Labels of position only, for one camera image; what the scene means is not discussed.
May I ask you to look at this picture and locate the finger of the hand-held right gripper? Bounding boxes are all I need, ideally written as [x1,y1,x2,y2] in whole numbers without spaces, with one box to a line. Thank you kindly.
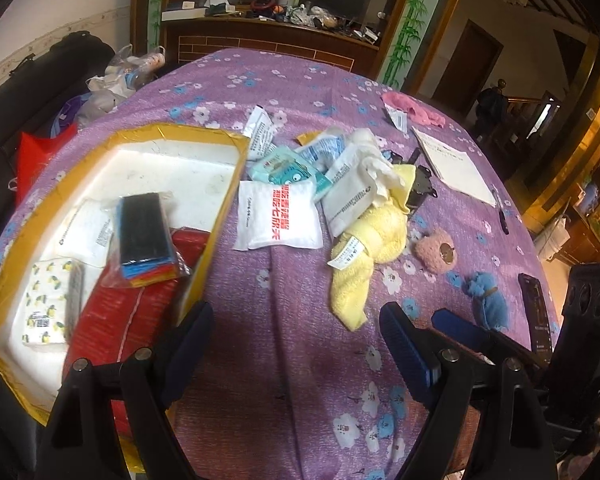
[431,308,551,376]

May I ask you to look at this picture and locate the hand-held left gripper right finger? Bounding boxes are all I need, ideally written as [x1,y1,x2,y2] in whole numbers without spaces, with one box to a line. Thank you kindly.
[379,301,561,480]

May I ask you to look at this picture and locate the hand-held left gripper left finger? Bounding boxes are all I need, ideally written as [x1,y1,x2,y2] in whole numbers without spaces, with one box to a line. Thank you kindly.
[35,301,214,480]

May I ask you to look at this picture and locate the blue knitted cloth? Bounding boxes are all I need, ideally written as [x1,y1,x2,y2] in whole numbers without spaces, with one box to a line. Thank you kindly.
[461,272,510,332]

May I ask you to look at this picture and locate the yellow towel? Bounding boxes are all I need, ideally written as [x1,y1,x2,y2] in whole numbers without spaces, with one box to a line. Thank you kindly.
[328,165,418,332]

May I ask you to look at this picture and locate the white packet with red print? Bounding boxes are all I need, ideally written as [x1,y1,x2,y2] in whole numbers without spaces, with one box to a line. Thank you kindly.
[231,178,324,252]

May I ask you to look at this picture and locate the white pouch with dark print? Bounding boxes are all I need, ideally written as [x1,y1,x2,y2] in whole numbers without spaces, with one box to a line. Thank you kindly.
[322,142,381,238]

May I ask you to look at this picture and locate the yellow foam-lined box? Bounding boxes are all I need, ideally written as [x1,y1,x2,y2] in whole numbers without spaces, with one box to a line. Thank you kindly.
[0,127,253,426]

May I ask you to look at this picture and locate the white cloth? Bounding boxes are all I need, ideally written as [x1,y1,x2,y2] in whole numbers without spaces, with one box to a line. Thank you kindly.
[352,127,406,206]

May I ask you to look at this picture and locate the teal wet wipes pack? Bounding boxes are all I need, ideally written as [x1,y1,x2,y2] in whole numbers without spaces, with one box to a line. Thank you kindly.
[247,146,333,201]

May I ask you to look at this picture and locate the pink fuzzy pouch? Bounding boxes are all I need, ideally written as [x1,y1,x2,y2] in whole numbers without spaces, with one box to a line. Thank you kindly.
[412,230,458,275]

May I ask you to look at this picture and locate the purple floral blanket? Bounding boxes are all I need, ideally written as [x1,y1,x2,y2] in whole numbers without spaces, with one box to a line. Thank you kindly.
[0,47,566,480]

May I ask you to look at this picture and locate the white bucket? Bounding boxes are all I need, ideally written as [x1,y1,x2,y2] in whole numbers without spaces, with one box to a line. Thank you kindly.
[535,217,571,261]

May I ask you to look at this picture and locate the pack of coloured sponge cloths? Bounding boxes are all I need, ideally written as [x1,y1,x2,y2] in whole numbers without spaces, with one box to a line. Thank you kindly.
[100,191,191,291]

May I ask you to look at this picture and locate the black pen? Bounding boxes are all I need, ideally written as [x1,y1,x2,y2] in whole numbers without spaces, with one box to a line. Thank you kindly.
[491,187,510,235]

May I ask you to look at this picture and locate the black device with metal disc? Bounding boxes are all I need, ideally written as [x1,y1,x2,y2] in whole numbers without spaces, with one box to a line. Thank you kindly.
[387,149,438,211]

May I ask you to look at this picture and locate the white pouch with grey print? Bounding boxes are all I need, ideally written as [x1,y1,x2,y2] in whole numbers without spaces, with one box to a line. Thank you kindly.
[60,199,118,268]

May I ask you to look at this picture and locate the lemon print tissue pack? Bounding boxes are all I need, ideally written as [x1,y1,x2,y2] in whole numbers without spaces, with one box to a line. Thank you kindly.
[20,257,83,346]

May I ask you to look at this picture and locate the white paper sheet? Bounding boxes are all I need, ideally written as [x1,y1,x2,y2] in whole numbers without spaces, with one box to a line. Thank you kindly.
[411,126,497,207]

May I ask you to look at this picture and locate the white sachet with black print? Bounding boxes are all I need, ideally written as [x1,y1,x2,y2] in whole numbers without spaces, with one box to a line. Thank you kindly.
[243,105,277,166]

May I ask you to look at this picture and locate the small white packet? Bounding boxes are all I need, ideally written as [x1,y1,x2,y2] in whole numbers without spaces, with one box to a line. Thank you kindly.
[385,106,409,134]

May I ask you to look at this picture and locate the pink cloth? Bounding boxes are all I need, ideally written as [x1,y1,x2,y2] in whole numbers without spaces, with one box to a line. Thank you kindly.
[382,91,448,128]

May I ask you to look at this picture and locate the red bag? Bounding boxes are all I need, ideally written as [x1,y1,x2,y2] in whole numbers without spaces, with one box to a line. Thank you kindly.
[16,122,78,206]

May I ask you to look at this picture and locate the grey plastic bag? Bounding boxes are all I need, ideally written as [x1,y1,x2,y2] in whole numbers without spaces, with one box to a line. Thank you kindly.
[75,77,131,128]

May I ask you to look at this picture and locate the brown wooden door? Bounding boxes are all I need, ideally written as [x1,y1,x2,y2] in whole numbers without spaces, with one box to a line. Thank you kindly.
[442,20,505,118]

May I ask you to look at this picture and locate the white printed plastic bag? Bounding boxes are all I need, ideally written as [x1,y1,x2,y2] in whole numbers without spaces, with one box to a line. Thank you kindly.
[105,45,167,91]

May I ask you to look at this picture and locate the wooden cabinet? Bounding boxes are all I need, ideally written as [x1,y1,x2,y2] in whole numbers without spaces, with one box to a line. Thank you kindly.
[130,0,473,91]

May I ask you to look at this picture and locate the bamboo print pillar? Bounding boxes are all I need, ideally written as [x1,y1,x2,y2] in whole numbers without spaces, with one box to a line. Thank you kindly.
[147,0,168,53]
[380,0,458,88]

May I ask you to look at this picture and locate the flat white box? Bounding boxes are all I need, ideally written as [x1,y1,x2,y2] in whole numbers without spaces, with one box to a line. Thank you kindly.
[161,6,208,22]

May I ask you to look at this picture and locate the pile of clutter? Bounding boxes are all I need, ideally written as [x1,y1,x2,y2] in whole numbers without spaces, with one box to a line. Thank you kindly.
[245,0,383,45]

